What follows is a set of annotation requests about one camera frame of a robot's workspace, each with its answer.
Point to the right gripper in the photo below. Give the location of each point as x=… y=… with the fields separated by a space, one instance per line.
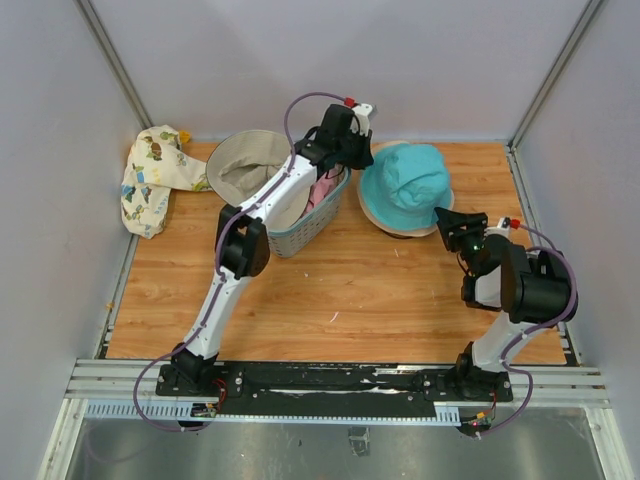
x=450 y=224

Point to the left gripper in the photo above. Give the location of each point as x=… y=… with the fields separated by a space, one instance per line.
x=365 y=158

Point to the pink bucket hat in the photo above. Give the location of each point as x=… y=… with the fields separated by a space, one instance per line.
x=321 y=189

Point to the turquoise bucket hat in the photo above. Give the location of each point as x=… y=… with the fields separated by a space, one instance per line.
x=407 y=185

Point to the grey plastic laundry basket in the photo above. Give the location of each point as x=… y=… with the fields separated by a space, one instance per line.
x=287 y=243

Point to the khaki wide brim hat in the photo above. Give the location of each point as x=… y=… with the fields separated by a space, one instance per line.
x=244 y=162

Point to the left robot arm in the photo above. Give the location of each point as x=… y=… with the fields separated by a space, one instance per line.
x=242 y=248

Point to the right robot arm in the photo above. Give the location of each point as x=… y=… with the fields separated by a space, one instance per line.
x=530 y=289

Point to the cartoon print cloth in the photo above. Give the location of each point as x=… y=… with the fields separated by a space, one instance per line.
x=156 y=166

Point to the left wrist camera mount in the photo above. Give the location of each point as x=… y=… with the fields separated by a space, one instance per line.
x=362 y=114

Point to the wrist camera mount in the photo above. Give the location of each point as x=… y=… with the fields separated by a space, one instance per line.
x=504 y=227
x=362 y=114

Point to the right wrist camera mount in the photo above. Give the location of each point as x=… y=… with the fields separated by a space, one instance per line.
x=504 y=227

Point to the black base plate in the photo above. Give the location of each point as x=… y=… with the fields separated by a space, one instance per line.
x=463 y=384

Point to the aluminium frame rail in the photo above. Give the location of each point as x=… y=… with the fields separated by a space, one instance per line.
x=546 y=384

